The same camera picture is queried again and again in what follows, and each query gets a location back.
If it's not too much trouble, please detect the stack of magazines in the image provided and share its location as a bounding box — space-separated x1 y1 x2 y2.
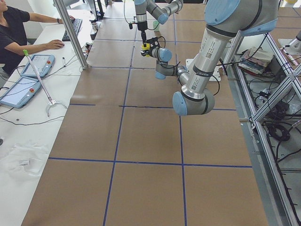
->
238 47 274 74

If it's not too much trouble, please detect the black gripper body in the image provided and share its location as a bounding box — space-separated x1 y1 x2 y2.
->
148 47 157 57
137 21 148 32

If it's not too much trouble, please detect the lower blue teach pendant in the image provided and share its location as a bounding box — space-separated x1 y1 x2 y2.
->
0 76 41 108

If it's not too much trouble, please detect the seated person in black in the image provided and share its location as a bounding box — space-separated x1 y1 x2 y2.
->
0 0 63 75

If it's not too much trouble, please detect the aluminium side frame rack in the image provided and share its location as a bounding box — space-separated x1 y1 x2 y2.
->
222 28 301 226

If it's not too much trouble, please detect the clear plastic bag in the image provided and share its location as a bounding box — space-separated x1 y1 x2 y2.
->
0 141 50 178

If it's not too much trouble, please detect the black keyboard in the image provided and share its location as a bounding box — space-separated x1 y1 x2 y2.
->
62 18 82 41

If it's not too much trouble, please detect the blue teach pendant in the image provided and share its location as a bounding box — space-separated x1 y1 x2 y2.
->
0 76 41 108
20 54 55 78

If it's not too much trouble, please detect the person's hand on mouse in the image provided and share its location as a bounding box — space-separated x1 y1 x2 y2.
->
46 40 64 49

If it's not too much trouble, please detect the green plastic cup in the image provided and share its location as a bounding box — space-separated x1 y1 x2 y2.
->
152 20 160 32

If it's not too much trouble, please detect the aluminium frame post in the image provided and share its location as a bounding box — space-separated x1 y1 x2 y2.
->
54 0 88 70

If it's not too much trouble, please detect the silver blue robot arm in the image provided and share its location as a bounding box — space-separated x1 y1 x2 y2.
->
128 0 184 48
135 0 278 116

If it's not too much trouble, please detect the silver reacher grabber tool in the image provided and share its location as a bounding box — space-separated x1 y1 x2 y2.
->
23 49 68 117

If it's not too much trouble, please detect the yellow plastic cup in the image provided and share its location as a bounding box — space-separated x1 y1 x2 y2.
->
141 43 150 51

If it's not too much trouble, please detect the silver metal cup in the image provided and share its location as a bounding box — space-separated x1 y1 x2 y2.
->
91 22 98 31

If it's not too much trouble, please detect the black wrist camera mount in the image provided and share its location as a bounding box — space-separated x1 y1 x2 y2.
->
146 37 160 47

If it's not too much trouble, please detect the upper blue teach pendant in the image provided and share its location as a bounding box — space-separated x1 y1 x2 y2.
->
20 54 55 78

